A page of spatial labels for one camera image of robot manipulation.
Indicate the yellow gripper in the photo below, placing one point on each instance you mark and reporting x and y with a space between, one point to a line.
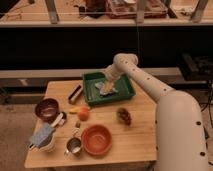
109 86

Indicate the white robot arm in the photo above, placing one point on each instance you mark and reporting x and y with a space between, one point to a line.
180 137

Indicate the small metal cup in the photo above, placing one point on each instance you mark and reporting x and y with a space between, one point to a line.
74 145

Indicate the crumpled grey cloth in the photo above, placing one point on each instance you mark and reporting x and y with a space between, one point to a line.
100 87

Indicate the green plastic tray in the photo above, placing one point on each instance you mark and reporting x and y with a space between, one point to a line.
97 90

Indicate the black rectangular brush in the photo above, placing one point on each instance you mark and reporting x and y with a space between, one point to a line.
75 94

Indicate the orange peach fruit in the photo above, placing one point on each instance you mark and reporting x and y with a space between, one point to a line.
83 114

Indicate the yellow banana toy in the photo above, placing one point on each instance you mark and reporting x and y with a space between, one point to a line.
75 110

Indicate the small dark object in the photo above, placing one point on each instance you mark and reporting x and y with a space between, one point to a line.
78 125

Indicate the orange bowl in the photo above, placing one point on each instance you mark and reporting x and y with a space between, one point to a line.
96 140

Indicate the dark red bowl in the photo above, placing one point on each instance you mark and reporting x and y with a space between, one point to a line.
47 110

